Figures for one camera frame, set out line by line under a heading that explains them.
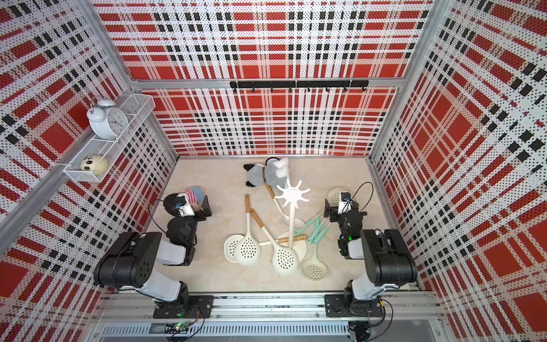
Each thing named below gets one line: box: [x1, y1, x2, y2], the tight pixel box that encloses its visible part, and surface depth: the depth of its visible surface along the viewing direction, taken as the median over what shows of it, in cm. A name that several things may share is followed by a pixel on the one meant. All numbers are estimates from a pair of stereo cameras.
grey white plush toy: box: [243, 156, 290, 189], surface depth 106 cm
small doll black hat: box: [196, 194, 213, 221], surface depth 84 cm
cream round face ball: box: [79, 154, 109, 176], surface depth 65 cm
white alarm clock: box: [86, 99, 129, 141], surface depth 71 cm
